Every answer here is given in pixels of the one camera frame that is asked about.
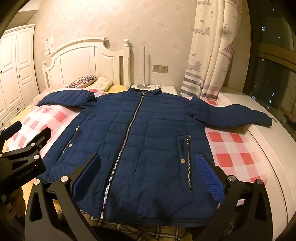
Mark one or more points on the dark window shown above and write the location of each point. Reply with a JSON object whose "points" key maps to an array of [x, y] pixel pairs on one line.
{"points": [[272, 69]]}

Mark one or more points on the yellow plaid cloth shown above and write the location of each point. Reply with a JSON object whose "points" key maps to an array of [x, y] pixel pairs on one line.
{"points": [[143, 233]]}

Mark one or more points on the yellow pillow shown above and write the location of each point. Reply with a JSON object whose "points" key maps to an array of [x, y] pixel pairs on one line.
{"points": [[118, 88]]}

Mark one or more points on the navy blue puffer jacket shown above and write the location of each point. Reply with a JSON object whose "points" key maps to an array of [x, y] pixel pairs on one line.
{"points": [[150, 139]]}

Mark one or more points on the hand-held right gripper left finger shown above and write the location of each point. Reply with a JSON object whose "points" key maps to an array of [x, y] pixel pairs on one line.
{"points": [[89, 171]]}

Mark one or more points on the slim pole table lamp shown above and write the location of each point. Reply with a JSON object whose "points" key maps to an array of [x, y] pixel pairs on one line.
{"points": [[144, 64]]}

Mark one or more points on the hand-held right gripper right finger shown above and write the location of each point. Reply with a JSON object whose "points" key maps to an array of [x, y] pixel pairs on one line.
{"points": [[210, 178]]}

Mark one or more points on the floral embroidered pillow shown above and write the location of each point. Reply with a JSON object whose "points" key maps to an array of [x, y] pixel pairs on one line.
{"points": [[82, 81]]}

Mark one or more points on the white window bench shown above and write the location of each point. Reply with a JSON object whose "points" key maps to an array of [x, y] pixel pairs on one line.
{"points": [[266, 143]]}

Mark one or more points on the cream fluffy pillow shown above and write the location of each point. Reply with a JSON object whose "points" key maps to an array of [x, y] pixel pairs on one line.
{"points": [[101, 83]]}

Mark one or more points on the red checkered bedsheet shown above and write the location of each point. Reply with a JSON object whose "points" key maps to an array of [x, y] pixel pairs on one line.
{"points": [[231, 148]]}

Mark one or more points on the white nightstand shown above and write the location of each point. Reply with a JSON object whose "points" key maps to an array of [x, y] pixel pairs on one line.
{"points": [[170, 90]]}

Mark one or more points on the wall socket panel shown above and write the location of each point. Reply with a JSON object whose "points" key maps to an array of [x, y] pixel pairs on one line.
{"points": [[160, 68]]}

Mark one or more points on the boat print curtain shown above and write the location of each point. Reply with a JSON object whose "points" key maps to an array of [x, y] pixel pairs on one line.
{"points": [[212, 46]]}

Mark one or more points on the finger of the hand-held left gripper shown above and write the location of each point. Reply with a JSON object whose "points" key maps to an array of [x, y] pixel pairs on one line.
{"points": [[11, 130], [40, 138]]}

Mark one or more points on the white wooden headboard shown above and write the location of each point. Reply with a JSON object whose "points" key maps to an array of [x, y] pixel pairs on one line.
{"points": [[81, 60]]}

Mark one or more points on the paper wall notice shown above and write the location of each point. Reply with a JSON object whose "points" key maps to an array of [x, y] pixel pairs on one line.
{"points": [[49, 45]]}

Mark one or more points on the white wardrobe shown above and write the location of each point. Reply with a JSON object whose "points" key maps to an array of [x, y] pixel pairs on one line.
{"points": [[13, 69]]}

